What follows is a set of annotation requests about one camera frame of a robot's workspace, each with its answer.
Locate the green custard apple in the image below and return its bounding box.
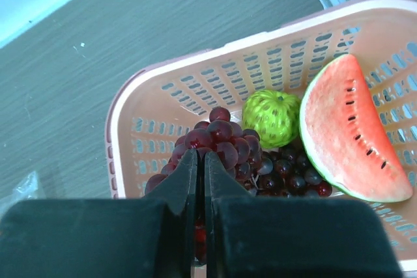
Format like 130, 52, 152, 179
242, 90, 301, 149

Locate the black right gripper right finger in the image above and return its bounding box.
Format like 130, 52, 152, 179
204, 152, 403, 277

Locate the dark red grape bunch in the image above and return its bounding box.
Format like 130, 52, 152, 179
144, 106, 334, 266

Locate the watermelon slice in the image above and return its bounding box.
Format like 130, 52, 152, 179
300, 54, 414, 202

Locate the clear zip top bag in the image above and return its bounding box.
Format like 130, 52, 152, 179
1, 171, 45, 215

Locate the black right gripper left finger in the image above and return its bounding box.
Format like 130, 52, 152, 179
1, 150, 199, 277

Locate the pink plastic basket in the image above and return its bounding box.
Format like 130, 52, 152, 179
104, 0, 417, 271

